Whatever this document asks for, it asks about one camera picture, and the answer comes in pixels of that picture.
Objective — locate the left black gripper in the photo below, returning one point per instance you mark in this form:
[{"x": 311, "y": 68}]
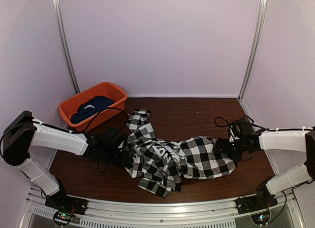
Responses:
[{"x": 124, "y": 161}]

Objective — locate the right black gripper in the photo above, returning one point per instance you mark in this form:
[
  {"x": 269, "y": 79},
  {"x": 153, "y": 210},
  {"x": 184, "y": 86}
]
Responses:
[{"x": 224, "y": 149}]

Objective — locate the black white checkered shirt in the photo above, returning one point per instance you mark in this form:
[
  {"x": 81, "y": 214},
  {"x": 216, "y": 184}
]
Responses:
[{"x": 161, "y": 164}]

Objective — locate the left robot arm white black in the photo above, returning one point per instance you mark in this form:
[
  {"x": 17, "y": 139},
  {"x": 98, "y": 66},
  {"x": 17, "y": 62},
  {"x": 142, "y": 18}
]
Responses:
[{"x": 26, "y": 131}]

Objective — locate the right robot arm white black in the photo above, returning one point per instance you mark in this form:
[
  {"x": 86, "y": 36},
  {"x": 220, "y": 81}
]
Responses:
[{"x": 245, "y": 136}]

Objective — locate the dark blue garment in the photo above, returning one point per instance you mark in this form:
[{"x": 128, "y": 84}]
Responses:
[{"x": 91, "y": 107}]

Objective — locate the orange plastic basin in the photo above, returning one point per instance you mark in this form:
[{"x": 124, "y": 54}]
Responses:
[{"x": 110, "y": 90}]

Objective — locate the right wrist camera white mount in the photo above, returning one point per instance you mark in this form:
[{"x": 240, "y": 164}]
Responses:
[{"x": 231, "y": 135}]

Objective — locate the aluminium front rail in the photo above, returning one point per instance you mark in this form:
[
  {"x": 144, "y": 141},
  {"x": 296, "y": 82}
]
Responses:
[{"x": 210, "y": 214}]

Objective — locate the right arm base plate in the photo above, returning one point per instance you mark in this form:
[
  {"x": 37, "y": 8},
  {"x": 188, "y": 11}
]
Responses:
[{"x": 253, "y": 203}]

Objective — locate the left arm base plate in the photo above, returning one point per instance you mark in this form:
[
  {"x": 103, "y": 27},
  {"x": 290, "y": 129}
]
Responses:
[{"x": 70, "y": 205}]

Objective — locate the right aluminium corner post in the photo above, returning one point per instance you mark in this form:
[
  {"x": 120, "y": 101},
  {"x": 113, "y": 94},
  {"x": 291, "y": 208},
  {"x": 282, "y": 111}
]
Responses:
[{"x": 262, "y": 9}]

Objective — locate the aluminium corner post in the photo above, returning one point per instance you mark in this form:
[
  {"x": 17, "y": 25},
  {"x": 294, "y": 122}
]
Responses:
[
  {"x": 262, "y": 9},
  {"x": 64, "y": 44}
]

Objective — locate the left aluminium corner post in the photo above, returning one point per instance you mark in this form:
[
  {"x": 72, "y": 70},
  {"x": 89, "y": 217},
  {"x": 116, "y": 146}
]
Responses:
[{"x": 64, "y": 44}]

